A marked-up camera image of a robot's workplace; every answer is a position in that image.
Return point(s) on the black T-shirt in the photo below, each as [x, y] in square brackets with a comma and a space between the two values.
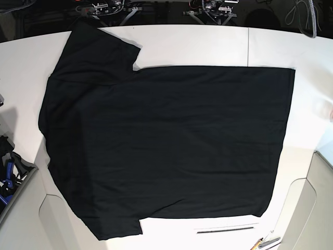
[175, 142]

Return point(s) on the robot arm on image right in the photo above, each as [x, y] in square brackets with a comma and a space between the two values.
[218, 12]

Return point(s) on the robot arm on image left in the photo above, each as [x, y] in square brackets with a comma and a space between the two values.
[108, 13]

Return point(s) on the black ruler strip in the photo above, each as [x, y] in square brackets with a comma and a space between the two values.
[225, 230]

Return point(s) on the yellow pencil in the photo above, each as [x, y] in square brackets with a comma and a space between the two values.
[257, 244]

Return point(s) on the grey marker pen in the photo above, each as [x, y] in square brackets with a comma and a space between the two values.
[274, 242]

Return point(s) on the grey bin with blue items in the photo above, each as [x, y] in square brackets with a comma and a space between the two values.
[15, 174]

